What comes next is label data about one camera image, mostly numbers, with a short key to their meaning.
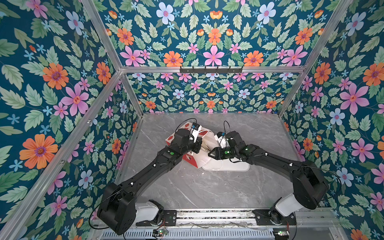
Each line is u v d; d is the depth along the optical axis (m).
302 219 0.73
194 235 0.77
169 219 0.74
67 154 0.56
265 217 0.72
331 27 0.75
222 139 0.73
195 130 0.68
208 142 0.96
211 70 0.92
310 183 0.44
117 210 0.40
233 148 0.66
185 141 0.61
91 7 0.68
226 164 0.74
